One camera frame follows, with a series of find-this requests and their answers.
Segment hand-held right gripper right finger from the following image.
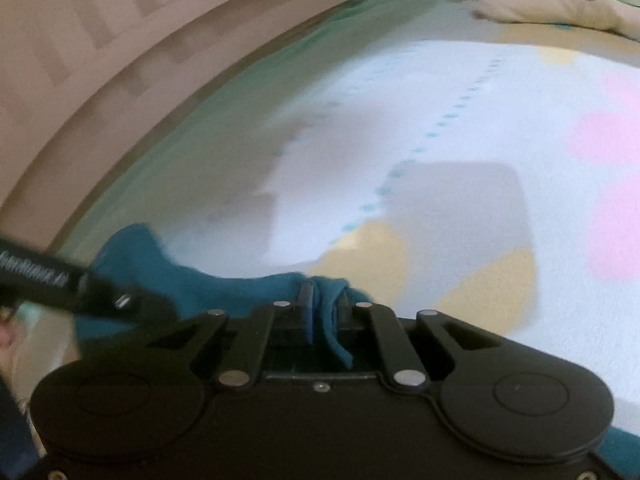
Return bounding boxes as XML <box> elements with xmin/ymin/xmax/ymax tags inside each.
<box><xmin>339</xmin><ymin>292</ymin><xmax>501</xmax><ymax>391</ymax></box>

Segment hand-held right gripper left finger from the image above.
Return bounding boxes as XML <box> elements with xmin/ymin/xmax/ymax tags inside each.
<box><xmin>147</xmin><ymin>281</ymin><xmax>316</xmax><ymax>391</ymax></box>

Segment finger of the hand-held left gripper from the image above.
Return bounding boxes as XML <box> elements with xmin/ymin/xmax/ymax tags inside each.
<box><xmin>81</xmin><ymin>271</ymin><xmax>173</xmax><ymax>322</ymax></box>

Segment teal pants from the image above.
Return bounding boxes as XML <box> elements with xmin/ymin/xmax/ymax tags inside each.
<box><xmin>75</xmin><ymin>224</ymin><xmax>376</xmax><ymax>368</ymax></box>

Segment pastel printed bed sheet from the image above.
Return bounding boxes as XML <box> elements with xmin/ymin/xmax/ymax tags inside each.
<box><xmin>75</xmin><ymin>15</ymin><xmax>640</xmax><ymax>461</ymax></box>

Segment green under sheet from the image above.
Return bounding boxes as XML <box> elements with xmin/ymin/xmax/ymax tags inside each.
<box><xmin>50</xmin><ymin>0</ymin><xmax>481</xmax><ymax>271</ymax></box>

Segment blue cloth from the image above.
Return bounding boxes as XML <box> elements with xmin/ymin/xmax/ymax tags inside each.
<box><xmin>606</xmin><ymin>431</ymin><xmax>640</xmax><ymax>480</ymax></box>

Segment wooden bed frame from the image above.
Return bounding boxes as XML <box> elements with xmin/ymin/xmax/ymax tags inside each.
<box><xmin>0</xmin><ymin>0</ymin><xmax>461</xmax><ymax>241</ymax></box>

